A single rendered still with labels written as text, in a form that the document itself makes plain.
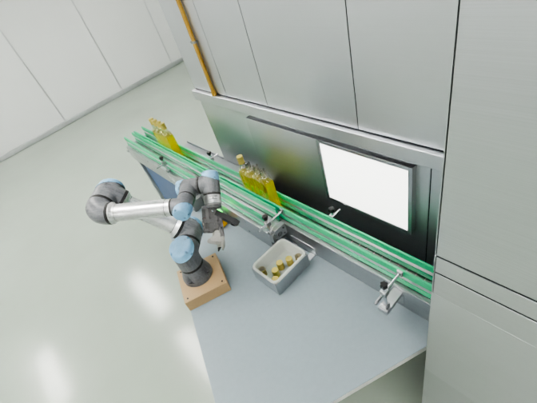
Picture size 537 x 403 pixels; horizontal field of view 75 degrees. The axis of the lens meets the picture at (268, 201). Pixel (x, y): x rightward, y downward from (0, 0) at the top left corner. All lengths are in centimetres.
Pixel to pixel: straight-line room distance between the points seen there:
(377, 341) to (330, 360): 20
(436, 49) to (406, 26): 10
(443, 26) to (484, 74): 45
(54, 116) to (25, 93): 54
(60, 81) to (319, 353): 652
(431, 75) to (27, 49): 660
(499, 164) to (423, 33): 50
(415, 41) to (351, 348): 109
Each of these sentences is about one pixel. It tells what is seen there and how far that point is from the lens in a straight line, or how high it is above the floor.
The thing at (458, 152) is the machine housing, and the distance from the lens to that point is 70.
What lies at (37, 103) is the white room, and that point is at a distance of 723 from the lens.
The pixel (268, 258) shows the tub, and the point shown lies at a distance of 174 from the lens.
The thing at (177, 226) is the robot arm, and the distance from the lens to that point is 173.
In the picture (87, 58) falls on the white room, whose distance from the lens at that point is 735.
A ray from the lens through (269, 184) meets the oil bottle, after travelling 174.
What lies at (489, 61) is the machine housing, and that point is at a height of 187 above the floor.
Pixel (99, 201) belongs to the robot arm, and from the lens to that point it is 164.
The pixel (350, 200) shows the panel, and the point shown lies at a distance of 159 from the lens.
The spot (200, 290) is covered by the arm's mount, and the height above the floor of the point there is 82.
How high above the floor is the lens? 212
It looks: 40 degrees down
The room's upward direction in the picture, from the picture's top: 19 degrees counter-clockwise
